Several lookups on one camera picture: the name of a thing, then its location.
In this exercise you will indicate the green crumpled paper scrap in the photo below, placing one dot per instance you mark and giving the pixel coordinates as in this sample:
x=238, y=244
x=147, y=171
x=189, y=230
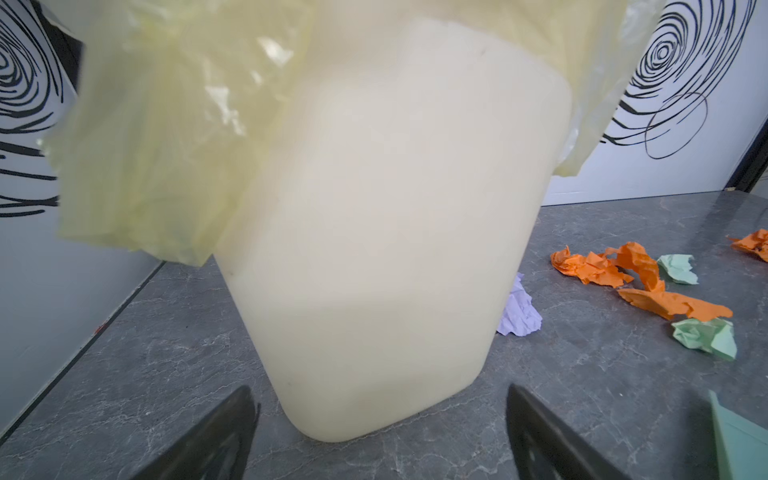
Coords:
x=714, y=337

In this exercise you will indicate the purple crumpled paper scrap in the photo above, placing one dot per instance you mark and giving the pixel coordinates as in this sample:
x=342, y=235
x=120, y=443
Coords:
x=520, y=318

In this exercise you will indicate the orange crumpled paper scrap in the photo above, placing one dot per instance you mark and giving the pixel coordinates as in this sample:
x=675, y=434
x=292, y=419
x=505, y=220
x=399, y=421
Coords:
x=591, y=269

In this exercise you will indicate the orange far paper scrap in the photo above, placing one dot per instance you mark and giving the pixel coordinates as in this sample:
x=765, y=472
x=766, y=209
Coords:
x=755, y=244

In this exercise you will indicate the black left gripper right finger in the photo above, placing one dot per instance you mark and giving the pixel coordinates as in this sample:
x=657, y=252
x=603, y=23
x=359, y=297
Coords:
x=545, y=447

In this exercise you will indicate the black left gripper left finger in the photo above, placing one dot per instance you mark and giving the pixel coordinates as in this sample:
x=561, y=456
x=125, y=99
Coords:
x=217, y=447

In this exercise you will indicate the yellow plastic bin liner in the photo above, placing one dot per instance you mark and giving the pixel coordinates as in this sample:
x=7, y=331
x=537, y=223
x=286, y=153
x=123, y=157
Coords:
x=179, y=101

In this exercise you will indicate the green plastic dustpan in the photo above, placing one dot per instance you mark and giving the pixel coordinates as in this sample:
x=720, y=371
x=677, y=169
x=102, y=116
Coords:
x=741, y=445

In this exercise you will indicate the cream plastic trash bin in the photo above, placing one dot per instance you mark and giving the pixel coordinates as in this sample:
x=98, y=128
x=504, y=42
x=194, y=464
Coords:
x=372, y=257

